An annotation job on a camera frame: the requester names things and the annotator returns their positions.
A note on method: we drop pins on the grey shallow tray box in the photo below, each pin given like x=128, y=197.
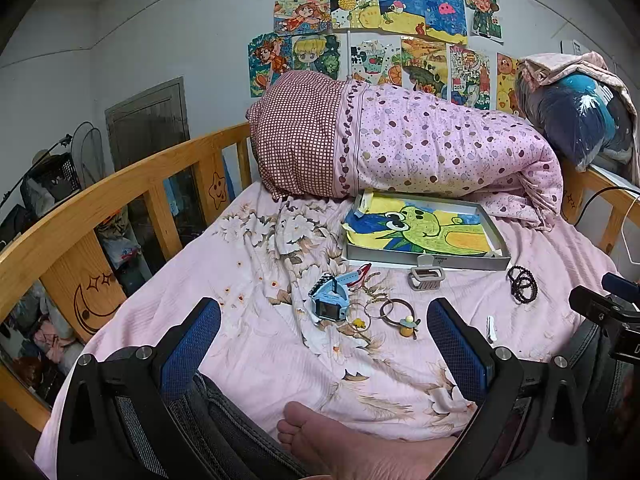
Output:
x=491, y=262

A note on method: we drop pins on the grey plastic clasp buckle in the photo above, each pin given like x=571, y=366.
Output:
x=425, y=275

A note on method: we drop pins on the jeans leg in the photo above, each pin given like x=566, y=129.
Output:
x=232, y=446

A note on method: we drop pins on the white hair clip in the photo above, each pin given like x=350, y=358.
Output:
x=491, y=334

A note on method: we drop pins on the pink floral bed sheet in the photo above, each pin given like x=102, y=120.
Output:
x=259, y=260

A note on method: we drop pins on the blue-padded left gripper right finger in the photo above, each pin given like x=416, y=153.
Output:
x=527, y=423

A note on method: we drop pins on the blue clothes in plastic bag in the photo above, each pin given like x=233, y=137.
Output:
x=585, y=118

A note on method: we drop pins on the bare foot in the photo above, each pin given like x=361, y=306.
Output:
x=330, y=450

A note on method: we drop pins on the red checked pillow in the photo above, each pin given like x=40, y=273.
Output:
x=293, y=132

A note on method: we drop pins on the thin metal bangle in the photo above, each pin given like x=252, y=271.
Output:
x=361, y=316

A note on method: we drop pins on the pink dotted rolled quilt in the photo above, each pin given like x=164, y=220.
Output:
x=392, y=139

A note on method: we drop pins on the children's drawings on wall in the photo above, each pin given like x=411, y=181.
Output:
x=422, y=44

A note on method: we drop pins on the dark grey door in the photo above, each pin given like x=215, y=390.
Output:
x=147, y=123

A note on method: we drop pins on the standing fan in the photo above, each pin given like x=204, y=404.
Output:
x=87, y=154

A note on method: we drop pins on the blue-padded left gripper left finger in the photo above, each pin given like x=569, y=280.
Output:
x=117, y=422

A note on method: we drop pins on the light blue smart watch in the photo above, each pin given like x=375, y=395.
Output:
x=329, y=297

